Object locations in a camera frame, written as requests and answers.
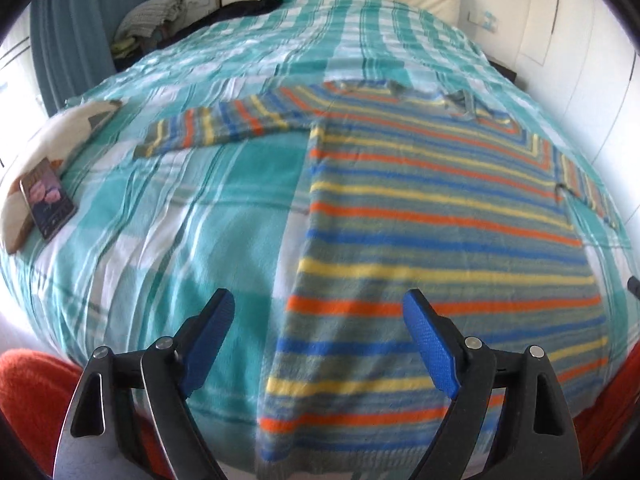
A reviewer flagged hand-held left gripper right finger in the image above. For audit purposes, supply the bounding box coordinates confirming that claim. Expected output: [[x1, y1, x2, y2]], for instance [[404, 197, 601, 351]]
[[402, 288, 585, 480]]

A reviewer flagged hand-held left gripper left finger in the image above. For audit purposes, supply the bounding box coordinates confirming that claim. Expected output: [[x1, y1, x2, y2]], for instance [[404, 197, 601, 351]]
[[52, 288, 236, 480]]

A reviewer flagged striped knit sweater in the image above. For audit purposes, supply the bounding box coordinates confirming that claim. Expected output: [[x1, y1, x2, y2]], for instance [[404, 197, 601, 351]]
[[134, 79, 619, 480]]

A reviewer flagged pile of folded clothes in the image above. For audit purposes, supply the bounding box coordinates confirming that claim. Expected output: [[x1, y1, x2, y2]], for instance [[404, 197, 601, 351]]
[[111, 0, 188, 56]]

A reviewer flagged teal plaid bed blanket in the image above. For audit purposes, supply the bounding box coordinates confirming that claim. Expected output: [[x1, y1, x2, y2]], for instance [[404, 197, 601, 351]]
[[0, 0, 633, 472]]

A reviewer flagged orange cloth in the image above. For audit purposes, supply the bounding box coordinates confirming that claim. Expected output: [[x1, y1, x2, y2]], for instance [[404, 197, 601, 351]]
[[0, 349, 171, 480]]

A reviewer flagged dark cover book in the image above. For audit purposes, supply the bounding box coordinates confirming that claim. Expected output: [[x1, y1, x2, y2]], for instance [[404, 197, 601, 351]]
[[19, 159, 79, 241]]

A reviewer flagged cream pillow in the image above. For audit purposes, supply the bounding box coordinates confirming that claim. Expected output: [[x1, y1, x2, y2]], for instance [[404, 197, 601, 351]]
[[0, 100, 123, 256]]

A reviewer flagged black cloth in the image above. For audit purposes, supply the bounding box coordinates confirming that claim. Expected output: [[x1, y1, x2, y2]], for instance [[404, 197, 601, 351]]
[[159, 0, 281, 50]]

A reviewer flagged blue curtain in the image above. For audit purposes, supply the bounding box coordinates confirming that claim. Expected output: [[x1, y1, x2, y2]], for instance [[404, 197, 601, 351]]
[[29, 0, 155, 116]]

